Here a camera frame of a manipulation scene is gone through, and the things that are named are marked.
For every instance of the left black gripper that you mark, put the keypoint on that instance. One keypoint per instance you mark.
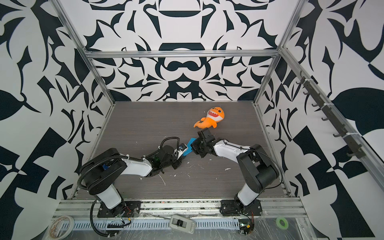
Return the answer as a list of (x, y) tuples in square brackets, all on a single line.
[(179, 162)]

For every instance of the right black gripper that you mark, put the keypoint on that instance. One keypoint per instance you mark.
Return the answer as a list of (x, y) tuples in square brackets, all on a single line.
[(194, 147)]

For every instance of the blue square paper sheet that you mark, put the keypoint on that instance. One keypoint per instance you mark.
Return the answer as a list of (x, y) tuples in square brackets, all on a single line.
[(189, 147)]

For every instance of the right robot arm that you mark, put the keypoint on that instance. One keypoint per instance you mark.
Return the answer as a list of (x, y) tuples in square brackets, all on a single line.
[(258, 169)]

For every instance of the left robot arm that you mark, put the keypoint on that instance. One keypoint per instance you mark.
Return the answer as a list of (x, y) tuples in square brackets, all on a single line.
[(98, 175)]

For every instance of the orange shark plush toy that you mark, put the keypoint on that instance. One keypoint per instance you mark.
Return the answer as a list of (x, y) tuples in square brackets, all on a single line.
[(214, 116)]

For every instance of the small black electronics board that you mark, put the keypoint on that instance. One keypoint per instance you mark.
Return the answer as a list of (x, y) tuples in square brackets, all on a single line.
[(245, 227)]

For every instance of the green tape roll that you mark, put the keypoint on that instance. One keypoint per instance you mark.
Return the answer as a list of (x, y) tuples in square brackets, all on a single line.
[(282, 223)]

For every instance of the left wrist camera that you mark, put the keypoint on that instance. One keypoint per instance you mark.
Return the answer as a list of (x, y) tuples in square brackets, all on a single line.
[(181, 151)]

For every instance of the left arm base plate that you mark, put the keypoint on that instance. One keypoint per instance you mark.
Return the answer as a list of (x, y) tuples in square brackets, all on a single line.
[(126, 209)]

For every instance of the grey switch box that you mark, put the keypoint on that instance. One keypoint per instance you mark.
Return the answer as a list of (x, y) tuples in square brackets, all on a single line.
[(182, 224)]

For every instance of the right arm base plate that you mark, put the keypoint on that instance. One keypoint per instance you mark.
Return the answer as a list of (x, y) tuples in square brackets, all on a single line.
[(232, 207)]

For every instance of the white slotted cable duct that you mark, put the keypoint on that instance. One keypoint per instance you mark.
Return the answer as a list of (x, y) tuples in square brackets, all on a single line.
[(163, 224)]

